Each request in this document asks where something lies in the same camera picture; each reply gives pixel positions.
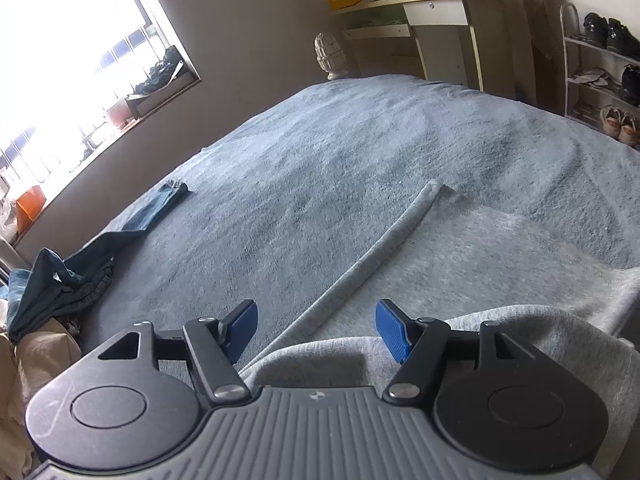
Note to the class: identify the grey insoles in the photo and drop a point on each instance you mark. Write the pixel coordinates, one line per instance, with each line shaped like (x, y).
(595, 77)

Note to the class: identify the cardboard box of dark clothes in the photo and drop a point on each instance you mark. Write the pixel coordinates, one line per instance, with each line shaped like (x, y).
(150, 102)

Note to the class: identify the cream desk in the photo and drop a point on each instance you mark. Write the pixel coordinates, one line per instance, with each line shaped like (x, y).
(435, 12)

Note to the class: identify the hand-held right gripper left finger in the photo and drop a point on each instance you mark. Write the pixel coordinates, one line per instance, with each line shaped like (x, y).
(242, 325)

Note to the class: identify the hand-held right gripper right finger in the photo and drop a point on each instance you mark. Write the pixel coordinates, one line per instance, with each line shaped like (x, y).
(395, 330)

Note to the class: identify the black shoe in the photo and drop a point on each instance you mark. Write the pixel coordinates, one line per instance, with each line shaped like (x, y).
(596, 30)
(622, 37)
(632, 85)

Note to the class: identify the blue jeans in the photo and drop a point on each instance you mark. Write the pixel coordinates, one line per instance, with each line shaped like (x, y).
(145, 215)

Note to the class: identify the light tan folded garment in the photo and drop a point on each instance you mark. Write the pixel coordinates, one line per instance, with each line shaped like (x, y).
(45, 355)

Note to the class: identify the dark navy elastic pants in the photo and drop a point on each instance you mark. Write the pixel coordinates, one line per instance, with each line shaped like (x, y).
(85, 287)

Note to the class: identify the beige sneaker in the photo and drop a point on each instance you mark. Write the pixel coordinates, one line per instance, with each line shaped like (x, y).
(629, 130)
(611, 120)

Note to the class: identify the wrapped cardboard panel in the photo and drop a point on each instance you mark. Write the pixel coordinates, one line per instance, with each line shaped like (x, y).
(532, 25)

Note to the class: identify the orange box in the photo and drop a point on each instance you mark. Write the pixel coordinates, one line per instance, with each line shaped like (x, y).
(31, 205)

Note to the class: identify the pink round pot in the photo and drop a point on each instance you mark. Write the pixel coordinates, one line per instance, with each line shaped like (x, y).
(119, 114)

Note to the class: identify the white bedpost finial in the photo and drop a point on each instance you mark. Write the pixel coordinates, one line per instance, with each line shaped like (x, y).
(330, 52)

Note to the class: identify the bright window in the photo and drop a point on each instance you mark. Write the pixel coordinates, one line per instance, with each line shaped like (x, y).
(75, 60)

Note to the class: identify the green sheet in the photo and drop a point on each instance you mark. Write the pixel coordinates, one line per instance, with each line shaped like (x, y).
(375, 20)

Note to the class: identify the grey sweatshirt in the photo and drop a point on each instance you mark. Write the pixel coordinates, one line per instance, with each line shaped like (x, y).
(475, 260)

